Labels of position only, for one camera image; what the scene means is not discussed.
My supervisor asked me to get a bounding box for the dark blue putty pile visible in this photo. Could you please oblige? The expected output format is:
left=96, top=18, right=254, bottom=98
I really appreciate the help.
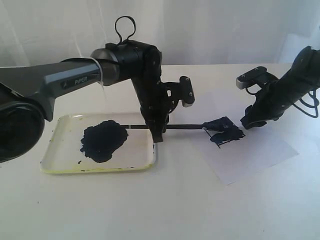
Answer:
left=80, top=120, right=129, bottom=163

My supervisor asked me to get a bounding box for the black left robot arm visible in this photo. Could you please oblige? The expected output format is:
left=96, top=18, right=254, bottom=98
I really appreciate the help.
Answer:
left=0, top=40, right=182, bottom=162

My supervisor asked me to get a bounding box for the white paper with square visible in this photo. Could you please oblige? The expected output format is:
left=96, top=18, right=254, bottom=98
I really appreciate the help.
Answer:
left=191, top=116, right=299, bottom=185

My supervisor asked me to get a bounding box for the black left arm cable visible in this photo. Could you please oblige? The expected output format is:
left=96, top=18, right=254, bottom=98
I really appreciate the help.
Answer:
left=114, top=16, right=137, bottom=46

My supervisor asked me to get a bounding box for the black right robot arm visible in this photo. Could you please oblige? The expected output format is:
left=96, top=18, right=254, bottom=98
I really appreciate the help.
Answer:
left=236, top=46, right=320, bottom=130

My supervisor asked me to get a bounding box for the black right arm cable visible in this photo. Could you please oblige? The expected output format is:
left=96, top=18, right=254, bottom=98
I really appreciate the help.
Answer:
left=292, top=87, right=320, bottom=119

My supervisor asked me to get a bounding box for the white backdrop curtain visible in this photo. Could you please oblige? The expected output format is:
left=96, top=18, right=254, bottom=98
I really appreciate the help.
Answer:
left=0, top=0, right=320, bottom=66

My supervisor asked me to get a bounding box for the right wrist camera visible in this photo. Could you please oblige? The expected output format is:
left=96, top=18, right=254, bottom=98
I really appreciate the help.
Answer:
left=235, top=66, right=267, bottom=90

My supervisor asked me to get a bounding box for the white zip tie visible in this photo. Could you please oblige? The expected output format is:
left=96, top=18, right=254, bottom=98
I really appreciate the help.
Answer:
left=89, top=57, right=107, bottom=102

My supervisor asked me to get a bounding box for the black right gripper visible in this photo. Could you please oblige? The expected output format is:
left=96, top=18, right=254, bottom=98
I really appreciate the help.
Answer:
left=240, top=73, right=300, bottom=130

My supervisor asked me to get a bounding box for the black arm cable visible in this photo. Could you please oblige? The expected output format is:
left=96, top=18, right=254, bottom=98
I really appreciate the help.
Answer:
left=114, top=16, right=137, bottom=46
left=292, top=87, right=320, bottom=119

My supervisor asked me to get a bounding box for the clear plastic tray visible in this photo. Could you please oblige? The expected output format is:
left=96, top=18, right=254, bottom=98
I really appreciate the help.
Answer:
left=40, top=113, right=158, bottom=174

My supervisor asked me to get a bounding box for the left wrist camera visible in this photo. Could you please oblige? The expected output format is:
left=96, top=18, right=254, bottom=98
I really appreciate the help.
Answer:
left=179, top=76, right=195, bottom=108

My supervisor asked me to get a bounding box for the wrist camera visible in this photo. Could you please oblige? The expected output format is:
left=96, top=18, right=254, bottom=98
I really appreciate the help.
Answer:
left=179, top=76, right=195, bottom=108
left=235, top=66, right=267, bottom=90

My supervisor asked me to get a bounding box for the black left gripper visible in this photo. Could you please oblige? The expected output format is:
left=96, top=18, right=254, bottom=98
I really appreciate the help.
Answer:
left=139, top=81, right=179, bottom=143

